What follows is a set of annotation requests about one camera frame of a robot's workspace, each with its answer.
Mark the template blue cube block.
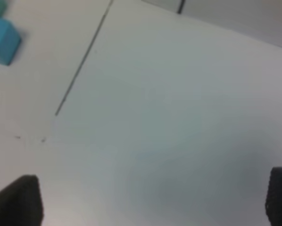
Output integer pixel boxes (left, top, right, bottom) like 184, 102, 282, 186
0, 18, 21, 65

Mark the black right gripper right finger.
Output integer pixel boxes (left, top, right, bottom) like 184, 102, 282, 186
265, 167, 282, 226

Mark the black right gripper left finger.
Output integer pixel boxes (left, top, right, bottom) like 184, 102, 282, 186
0, 175, 44, 226

